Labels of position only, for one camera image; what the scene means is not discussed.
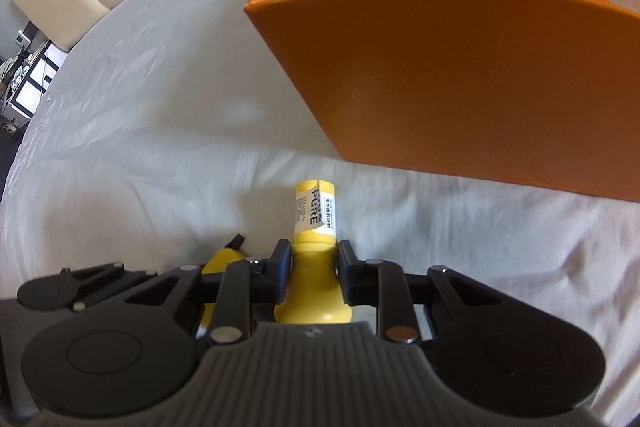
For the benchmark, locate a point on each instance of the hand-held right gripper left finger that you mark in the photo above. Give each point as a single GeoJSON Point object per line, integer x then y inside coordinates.
{"type": "Point", "coordinates": [280, 267]}

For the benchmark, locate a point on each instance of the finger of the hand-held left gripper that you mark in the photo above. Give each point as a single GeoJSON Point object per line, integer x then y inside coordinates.
{"type": "Point", "coordinates": [100, 277]}

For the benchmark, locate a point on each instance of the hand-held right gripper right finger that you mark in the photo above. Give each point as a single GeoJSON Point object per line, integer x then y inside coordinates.
{"type": "Point", "coordinates": [345, 272]}

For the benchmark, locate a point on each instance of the yellow bottle with white label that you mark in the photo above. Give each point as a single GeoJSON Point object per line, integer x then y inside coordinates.
{"type": "Point", "coordinates": [312, 277]}

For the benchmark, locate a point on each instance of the orange storage box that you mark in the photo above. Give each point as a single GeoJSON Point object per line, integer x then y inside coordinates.
{"type": "Point", "coordinates": [450, 82]}

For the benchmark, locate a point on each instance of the yellow bottle with black cap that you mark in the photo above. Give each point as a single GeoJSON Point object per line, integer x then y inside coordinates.
{"type": "Point", "coordinates": [222, 264]}

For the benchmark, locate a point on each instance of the black and white furniture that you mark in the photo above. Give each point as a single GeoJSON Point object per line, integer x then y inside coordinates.
{"type": "Point", "coordinates": [25, 92]}

